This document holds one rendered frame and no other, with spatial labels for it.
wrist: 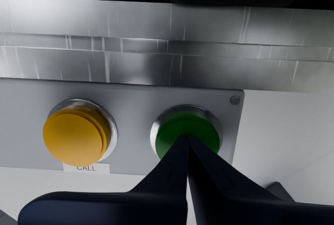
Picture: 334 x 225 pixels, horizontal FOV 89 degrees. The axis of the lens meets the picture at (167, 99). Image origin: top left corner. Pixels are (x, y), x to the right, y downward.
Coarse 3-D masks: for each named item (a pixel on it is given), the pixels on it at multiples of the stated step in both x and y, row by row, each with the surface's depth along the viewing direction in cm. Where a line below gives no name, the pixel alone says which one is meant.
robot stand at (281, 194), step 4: (276, 184) 24; (280, 184) 24; (268, 188) 24; (272, 188) 24; (276, 188) 23; (280, 188) 23; (284, 188) 24; (272, 192) 23; (276, 192) 23; (280, 192) 23; (284, 192) 22; (276, 196) 23; (280, 196) 22; (284, 196) 22; (288, 196) 22; (288, 200) 21; (292, 200) 21
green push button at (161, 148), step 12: (168, 120) 10; (180, 120) 10; (192, 120) 10; (204, 120) 10; (168, 132) 10; (180, 132) 10; (192, 132) 10; (204, 132) 10; (216, 132) 10; (156, 144) 11; (168, 144) 10; (216, 144) 10
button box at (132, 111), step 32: (0, 96) 11; (32, 96) 11; (64, 96) 11; (96, 96) 11; (128, 96) 11; (160, 96) 11; (192, 96) 11; (224, 96) 10; (0, 128) 12; (32, 128) 12; (128, 128) 11; (224, 128) 11; (0, 160) 12; (32, 160) 12; (128, 160) 12
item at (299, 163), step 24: (240, 144) 23; (264, 144) 23; (288, 144) 22; (312, 144) 22; (0, 168) 25; (24, 168) 25; (240, 168) 24; (264, 168) 24; (288, 168) 24; (312, 168) 23; (0, 192) 26; (24, 192) 26; (48, 192) 26; (288, 192) 25; (312, 192) 25; (192, 216) 27
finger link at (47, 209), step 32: (160, 160) 7; (64, 192) 3; (96, 192) 3; (128, 192) 4; (160, 192) 5; (32, 224) 3; (64, 224) 3; (96, 224) 3; (128, 224) 3; (160, 224) 3
